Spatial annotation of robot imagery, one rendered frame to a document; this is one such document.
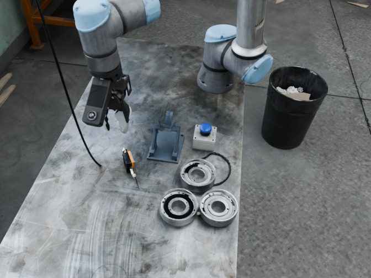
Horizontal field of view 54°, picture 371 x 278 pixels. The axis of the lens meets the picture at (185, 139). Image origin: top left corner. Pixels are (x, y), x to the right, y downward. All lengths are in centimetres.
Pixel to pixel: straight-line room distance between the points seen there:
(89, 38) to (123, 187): 47
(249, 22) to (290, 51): 220
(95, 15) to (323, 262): 160
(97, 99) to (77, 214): 35
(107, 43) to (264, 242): 141
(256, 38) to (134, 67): 56
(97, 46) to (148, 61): 77
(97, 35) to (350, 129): 216
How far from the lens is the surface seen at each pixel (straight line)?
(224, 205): 103
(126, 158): 111
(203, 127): 115
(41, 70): 305
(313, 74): 234
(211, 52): 133
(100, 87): 88
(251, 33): 118
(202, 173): 110
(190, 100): 136
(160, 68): 152
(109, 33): 81
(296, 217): 209
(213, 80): 139
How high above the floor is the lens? 167
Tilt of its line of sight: 45 degrees down
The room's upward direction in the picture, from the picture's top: 3 degrees clockwise
